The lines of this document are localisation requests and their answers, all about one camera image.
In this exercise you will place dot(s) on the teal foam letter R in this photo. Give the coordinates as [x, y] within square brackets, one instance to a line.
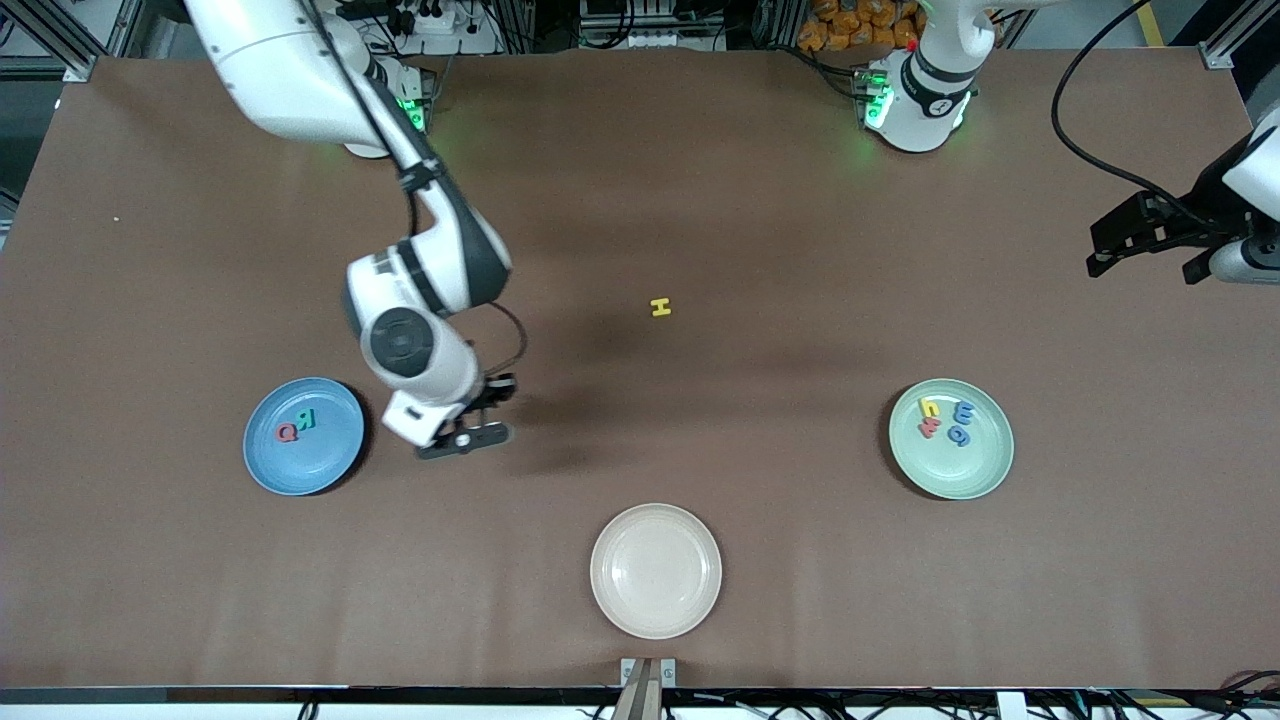
[308, 419]

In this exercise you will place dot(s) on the blue plate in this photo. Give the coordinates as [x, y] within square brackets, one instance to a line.
[320, 470]

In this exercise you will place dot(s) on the yellow foam uppercase letter H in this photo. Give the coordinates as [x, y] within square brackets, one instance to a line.
[660, 308]

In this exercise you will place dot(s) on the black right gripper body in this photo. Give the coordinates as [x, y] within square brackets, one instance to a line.
[494, 390]

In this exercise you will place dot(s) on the red foam letter Q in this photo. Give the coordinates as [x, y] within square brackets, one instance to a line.
[279, 432]

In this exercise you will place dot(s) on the blue foam letter E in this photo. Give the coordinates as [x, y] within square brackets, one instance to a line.
[965, 411]

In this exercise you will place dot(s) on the metal table clamp bracket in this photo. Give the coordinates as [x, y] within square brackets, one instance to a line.
[648, 690]

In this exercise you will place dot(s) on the beige plate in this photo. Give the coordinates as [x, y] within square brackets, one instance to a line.
[655, 570]

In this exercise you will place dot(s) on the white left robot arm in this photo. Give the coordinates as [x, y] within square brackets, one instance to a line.
[925, 100]

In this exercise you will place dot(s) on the blue foam letter g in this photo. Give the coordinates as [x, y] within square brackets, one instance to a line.
[952, 434]

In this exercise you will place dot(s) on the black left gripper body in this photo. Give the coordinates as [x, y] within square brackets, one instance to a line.
[1196, 214]

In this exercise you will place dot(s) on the green plate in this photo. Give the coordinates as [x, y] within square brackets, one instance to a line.
[950, 475]

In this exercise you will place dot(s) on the aluminium frame profile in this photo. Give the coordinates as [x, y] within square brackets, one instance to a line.
[1218, 55]
[80, 68]

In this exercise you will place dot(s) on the white power strip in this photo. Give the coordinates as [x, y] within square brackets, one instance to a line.
[450, 25]

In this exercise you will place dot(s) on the red foam letter w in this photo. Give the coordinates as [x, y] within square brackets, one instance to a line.
[930, 428]

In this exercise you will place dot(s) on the orange packets pile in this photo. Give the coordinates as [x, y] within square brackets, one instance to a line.
[850, 25]

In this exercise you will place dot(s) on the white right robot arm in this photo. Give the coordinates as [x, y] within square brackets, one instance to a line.
[290, 70]

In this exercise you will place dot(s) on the black table edge rail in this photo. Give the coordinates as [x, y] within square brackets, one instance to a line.
[300, 695]

